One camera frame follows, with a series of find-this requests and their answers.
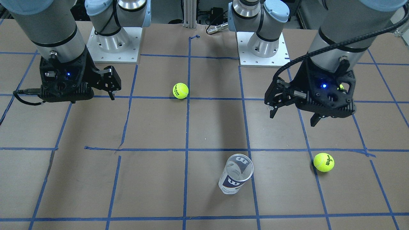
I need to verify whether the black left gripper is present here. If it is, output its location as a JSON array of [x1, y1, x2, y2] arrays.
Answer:
[[264, 59, 356, 127]]

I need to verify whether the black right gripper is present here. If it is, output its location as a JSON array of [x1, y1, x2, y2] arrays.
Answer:
[[38, 48, 121, 103]]

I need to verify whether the clear tennis ball can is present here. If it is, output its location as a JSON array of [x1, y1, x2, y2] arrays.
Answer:
[[218, 153, 254, 195]]

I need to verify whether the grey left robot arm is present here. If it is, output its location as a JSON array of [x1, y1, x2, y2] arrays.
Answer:
[[228, 0, 408, 127]]

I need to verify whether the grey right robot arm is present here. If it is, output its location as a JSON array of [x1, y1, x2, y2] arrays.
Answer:
[[1, 0, 151, 106]]

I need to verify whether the Wilson tennis ball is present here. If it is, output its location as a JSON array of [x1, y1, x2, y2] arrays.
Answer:
[[313, 153, 335, 173]]

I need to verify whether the HEAD tennis ball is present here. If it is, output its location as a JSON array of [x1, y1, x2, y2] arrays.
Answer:
[[172, 82, 189, 99]]

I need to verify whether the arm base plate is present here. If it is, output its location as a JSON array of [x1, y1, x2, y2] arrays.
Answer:
[[236, 32, 290, 68], [87, 27, 143, 64]]

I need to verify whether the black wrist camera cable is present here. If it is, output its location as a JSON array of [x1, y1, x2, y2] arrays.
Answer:
[[273, 6, 409, 83]]

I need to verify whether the aluminium frame post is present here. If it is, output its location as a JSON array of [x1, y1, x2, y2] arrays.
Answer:
[[182, 0, 197, 30]]

